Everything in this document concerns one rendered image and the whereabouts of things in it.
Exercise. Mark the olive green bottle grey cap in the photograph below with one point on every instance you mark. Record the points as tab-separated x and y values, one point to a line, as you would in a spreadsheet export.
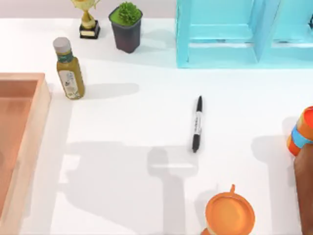
70	76

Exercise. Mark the black and white marker pen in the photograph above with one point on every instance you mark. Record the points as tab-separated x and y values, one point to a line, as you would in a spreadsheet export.
197	122

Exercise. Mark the green plant in dark pot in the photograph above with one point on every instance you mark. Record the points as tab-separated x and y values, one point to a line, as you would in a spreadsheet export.
126	29

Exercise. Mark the orange cup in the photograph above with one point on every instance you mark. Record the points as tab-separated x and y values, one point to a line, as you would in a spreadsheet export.
228	215

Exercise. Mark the shallow salmon-coloured box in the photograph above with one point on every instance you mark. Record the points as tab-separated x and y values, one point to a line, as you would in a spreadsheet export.
17	137

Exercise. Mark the gold trophy on black base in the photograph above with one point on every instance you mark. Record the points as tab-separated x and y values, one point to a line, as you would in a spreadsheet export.
87	19

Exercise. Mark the light blue rack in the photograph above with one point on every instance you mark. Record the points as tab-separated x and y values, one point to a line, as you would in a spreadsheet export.
220	46

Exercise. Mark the orange and blue striped can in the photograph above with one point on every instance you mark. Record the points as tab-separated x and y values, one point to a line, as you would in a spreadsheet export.
301	132

